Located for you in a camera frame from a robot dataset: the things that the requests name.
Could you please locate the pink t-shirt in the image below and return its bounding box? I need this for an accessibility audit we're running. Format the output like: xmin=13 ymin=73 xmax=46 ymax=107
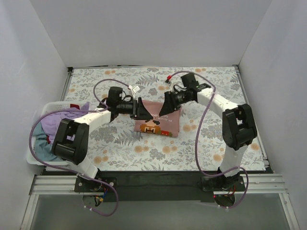
xmin=134 ymin=100 xmax=181 ymax=138

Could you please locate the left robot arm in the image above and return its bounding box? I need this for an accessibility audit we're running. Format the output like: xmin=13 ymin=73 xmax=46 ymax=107
xmin=52 ymin=87 xmax=153 ymax=192

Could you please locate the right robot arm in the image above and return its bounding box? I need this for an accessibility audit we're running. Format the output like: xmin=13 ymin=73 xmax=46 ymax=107
xmin=159 ymin=71 xmax=258 ymax=191

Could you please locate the floral tablecloth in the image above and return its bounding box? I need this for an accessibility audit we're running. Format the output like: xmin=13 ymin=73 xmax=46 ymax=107
xmin=45 ymin=66 xmax=267 ymax=171

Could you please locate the lavender t-shirt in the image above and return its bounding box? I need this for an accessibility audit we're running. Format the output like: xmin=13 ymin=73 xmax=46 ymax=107
xmin=41 ymin=102 xmax=90 ymax=143

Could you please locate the teal blue t-shirt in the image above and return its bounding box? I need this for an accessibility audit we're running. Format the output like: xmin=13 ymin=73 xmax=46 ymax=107
xmin=32 ymin=122 xmax=62 ymax=161

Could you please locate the white plastic laundry basket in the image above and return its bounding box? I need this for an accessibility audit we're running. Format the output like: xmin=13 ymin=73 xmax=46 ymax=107
xmin=31 ymin=101 xmax=90 ymax=166

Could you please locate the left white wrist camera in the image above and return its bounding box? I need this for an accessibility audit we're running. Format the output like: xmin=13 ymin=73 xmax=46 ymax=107
xmin=129 ymin=85 xmax=140 ymax=94

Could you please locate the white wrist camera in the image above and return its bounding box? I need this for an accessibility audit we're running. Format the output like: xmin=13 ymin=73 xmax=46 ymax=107
xmin=129 ymin=85 xmax=140 ymax=94
xmin=165 ymin=75 xmax=172 ymax=85

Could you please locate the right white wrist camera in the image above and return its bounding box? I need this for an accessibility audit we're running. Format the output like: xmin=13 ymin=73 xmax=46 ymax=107
xmin=165 ymin=75 xmax=172 ymax=85

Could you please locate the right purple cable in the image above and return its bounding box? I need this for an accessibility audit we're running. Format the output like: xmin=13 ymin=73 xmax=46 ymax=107
xmin=165 ymin=71 xmax=249 ymax=209

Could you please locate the purple cable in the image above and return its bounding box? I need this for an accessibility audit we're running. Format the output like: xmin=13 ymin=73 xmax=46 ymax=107
xmin=165 ymin=71 xmax=249 ymax=209
xmin=28 ymin=79 xmax=135 ymax=217

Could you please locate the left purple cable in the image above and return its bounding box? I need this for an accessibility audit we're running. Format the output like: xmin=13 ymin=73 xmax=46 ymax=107
xmin=28 ymin=79 xmax=135 ymax=217

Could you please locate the aluminium table edge rail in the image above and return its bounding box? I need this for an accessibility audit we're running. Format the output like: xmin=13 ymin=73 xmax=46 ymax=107
xmin=60 ymin=67 xmax=74 ymax=101

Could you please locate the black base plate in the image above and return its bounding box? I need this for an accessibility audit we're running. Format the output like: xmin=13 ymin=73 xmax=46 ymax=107
xmin=74 ymin=171 xmax=246 ymax=203

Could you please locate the aluminium front frame rail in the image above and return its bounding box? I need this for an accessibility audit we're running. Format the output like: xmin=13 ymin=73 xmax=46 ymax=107
xmin=21 ymin=172 xmax=299 ymax=230

